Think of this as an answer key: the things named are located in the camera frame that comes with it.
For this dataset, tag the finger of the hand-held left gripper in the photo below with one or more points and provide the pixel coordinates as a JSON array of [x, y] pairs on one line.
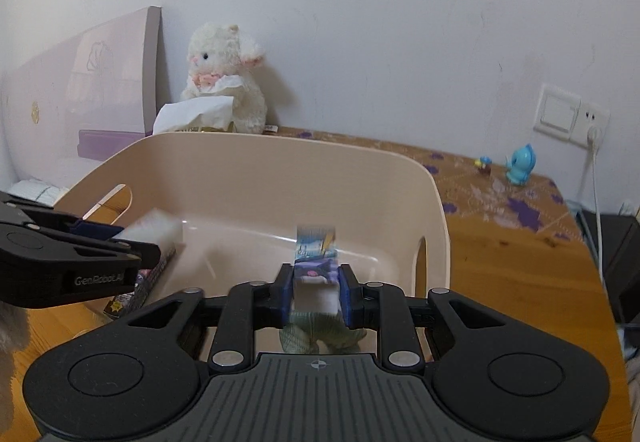
[[97, 228], [142, 254]]

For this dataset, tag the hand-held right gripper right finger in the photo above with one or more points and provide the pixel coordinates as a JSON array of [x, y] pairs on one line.
[[346, 298]]

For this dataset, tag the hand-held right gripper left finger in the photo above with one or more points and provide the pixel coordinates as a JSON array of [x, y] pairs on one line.
[[285, 293]]

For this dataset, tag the dark purple patterned packet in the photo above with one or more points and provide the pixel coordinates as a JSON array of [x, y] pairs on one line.
[[142, 289]]

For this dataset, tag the small cartoon print carton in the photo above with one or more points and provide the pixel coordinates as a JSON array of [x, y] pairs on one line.
[[315, 267]]

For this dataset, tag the beige plastic basket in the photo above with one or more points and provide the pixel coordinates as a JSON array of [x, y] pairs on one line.
[[310, 187]]

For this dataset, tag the green striped cloth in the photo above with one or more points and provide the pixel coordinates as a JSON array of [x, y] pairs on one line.
[[310, 329]]

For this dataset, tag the white striped cloth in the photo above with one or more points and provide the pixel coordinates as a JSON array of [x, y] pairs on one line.
[[37, 192]]

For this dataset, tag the pink printed board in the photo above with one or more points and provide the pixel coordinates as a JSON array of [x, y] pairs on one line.
[[85, 91]]

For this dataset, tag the white tissue pack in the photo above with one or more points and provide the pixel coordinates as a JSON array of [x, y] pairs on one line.
[[195, 114]]

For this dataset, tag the brown purple flower table mat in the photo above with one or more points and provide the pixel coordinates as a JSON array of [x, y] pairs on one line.
[[490, 202]]

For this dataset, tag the small colourful toy figurine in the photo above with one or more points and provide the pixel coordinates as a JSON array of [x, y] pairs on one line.
[[484, 165]]

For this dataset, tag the white plush lamb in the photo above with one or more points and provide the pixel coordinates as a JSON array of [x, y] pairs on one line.
[[225, 56]]

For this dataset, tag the blue toy figure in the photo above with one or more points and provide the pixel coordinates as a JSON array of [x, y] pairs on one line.
[[521, 166]]

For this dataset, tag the black box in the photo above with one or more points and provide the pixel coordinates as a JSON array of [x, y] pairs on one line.
[[620, 262]]

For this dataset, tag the white wall switch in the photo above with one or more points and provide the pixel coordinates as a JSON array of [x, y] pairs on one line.
[[557, 111]]

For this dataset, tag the white wall socket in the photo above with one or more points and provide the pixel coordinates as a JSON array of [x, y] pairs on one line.
[[595, 119]]

